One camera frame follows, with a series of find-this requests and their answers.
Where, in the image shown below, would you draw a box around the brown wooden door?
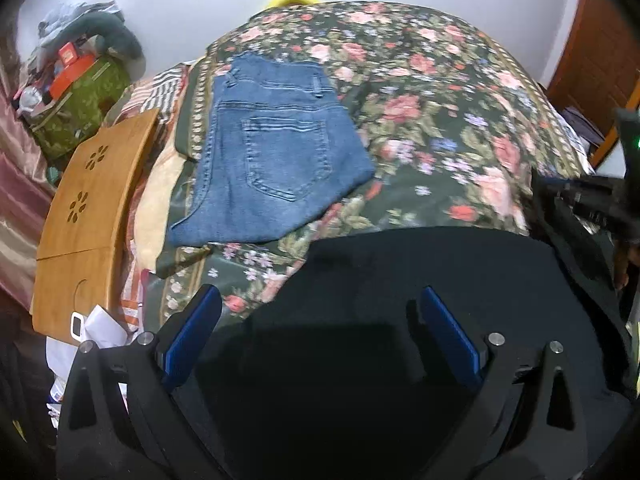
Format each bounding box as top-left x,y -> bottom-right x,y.
547,0 -> 639,166

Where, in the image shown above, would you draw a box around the folded blue jeans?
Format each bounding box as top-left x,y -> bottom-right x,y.
168,53 -> 374,246

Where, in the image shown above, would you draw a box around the striped pink blanket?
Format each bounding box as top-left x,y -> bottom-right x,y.
114,62 -> 192,125

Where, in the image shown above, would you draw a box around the black pants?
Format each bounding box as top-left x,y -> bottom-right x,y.
180,228 -> 636,479

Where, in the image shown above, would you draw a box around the wooden lap desk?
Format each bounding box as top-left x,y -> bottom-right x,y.
32,108 -> 158,344

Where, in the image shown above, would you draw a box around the grey bag on floor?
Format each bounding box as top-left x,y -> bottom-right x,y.
560,106 -> 605,155

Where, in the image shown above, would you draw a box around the floral green bed quilt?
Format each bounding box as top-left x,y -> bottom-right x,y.
142,2 -> 590,330

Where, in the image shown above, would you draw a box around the white paper pieces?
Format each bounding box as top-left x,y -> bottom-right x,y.
70,304 -> 129,349

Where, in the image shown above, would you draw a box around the grey clothes pile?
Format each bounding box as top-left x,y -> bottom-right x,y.
38,0 -> 125,44

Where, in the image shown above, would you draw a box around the orange red box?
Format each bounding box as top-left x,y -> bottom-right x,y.
50,42 -> 96,100

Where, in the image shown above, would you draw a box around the green patterned storage box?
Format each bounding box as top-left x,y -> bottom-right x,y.
27,56 -> 130,165

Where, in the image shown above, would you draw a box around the pink striped curtain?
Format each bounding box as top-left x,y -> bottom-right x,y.
1,70 -> 54,310

